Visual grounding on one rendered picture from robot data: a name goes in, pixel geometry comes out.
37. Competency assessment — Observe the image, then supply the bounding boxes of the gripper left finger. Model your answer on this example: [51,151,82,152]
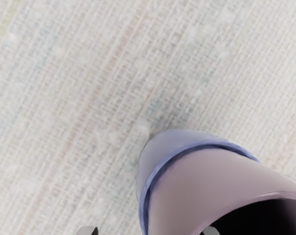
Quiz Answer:
[77,226,99,235]

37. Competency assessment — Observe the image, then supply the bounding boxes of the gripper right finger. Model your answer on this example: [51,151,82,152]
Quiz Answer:
[203,226,220,235]

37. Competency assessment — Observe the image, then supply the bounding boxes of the mauve cup with blue band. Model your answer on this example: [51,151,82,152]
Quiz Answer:
[136,129,296,235]

